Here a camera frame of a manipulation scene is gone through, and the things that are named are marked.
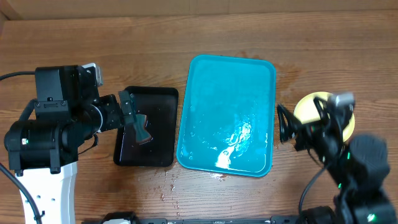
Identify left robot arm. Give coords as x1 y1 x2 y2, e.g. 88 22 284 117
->
2 63 137 223

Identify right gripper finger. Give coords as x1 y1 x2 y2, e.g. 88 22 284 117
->
313 96 334 124
277 104 300 142

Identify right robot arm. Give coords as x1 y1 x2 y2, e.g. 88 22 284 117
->
277 93 397 224

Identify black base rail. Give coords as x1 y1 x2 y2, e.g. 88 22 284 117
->
81 212 299 224

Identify teal plastic tray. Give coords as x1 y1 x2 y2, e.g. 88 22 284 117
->
176 55 276 177

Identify black plastic tray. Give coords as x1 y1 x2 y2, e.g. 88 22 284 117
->
113 86 178 167

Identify yellow-green plate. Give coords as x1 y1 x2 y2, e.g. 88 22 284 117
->
294 91 355 142

